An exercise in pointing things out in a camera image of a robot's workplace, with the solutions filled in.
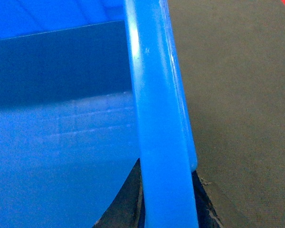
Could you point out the blue plastic crate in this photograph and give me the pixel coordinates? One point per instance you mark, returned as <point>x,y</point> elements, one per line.
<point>89,88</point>

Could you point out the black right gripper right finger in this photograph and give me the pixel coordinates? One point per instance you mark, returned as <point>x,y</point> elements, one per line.
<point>207,216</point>

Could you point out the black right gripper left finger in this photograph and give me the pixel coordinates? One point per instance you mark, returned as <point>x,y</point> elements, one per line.
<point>127,209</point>

